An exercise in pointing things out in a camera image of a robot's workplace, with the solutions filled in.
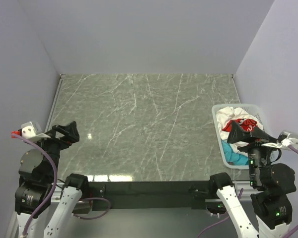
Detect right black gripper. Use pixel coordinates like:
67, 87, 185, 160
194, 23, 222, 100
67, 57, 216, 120
227, 118, 279, 185

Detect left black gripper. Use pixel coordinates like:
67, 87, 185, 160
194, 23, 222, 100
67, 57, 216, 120
30, 120, 79, 179

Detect white red-print t-shirt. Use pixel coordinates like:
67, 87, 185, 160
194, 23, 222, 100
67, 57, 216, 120
212, 104, 264, 161

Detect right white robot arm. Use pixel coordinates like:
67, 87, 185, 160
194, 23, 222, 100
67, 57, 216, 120
208, 121, 298, 238

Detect white plastic laundry basket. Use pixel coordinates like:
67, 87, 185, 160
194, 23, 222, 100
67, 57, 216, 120
212, 104, 266, 170

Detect blue t-shirt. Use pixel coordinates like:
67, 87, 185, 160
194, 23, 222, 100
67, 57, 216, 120
222, 140, 248, 166

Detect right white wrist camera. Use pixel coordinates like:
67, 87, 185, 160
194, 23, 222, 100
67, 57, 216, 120
262, 130, 298, 150

